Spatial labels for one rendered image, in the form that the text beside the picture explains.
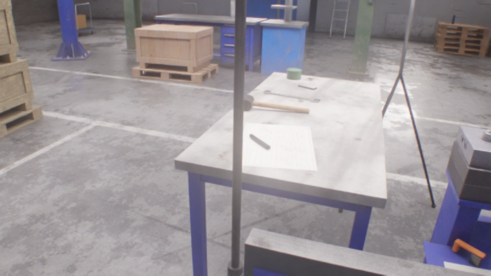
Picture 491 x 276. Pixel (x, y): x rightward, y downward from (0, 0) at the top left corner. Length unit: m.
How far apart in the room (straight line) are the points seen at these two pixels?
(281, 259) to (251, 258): 0.08
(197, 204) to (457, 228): 0.91
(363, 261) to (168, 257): 1.47
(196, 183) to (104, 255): 1.07
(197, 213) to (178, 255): 0.78
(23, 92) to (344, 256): 4.04
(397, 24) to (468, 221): 11.43
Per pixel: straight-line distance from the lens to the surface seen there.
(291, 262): 0.95
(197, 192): 1.42
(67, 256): 2.39
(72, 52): 8.09
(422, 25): 12.50
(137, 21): 8.70
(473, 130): 1.23
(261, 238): 0.97
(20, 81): 4.50
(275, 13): 11.38
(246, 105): 1.83
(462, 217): 1.18
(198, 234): 1.54
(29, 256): 2.48
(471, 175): 1.10
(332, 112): 1.92
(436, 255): 1.17
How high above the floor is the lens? 1.48
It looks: 24 degrees down
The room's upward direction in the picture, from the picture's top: 2 degrees clockwise
